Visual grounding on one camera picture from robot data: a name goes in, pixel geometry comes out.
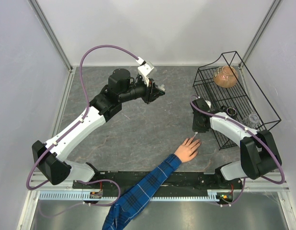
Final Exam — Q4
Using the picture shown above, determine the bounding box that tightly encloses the blue plaid sleeved forearm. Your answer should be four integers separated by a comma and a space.
102, 154, 182, 230

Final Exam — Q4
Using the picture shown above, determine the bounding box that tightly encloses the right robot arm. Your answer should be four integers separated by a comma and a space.
190, 98, 285, 189

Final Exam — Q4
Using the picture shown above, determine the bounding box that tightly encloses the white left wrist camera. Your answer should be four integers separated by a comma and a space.
137, 57, 157, 87

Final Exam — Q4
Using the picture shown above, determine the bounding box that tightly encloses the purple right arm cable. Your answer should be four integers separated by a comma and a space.
190, 95, 286, 184

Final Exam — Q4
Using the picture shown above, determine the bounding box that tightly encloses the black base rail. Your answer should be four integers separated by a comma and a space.
72, 171, 243, 196

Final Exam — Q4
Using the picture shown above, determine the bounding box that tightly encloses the black cup in rack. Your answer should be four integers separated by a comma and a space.
220, 105, 238, 120

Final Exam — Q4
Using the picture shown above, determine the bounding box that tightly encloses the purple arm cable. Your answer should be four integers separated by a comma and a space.
25, 45, 141, 191
190, 95, 286, 184

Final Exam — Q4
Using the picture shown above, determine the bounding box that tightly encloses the slotted cable duct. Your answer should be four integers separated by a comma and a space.
38, 191, 233, 202

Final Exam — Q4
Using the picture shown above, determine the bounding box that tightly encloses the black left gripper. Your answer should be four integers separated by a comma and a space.
120, 77, 165, 104

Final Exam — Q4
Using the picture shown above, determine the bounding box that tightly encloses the black wire dish rack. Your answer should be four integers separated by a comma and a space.
193, 51, 282, 151

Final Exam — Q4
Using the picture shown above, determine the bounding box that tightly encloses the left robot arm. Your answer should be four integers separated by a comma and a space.
32, 69, 165, 188

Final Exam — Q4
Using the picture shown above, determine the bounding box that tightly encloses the pink floral ceramic bowl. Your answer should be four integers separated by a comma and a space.
213, 66, 239, 88

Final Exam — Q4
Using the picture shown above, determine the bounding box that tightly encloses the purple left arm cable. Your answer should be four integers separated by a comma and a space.
25, 45, 141, 191

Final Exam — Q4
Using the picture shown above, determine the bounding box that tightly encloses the clear glass in rack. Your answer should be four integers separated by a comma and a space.
242, 113, 260, 129

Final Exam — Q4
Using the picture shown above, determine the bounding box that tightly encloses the person's bare hand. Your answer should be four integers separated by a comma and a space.
174, 137, 201, 163

